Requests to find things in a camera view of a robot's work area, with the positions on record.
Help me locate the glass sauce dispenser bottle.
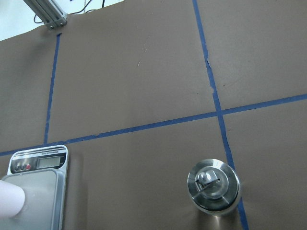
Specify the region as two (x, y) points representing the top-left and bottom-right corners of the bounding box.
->
(187, 159), (242, 216)

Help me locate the pink plastic cup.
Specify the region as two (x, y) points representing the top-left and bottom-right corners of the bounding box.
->
(0, 180), (25, 219)

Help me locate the grey digital kitchen scale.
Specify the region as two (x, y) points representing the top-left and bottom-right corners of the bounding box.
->
(0, 145), (69, 230)

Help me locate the aluminium frame post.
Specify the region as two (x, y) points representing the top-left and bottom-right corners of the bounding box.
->
(24, 0), (67, 30)

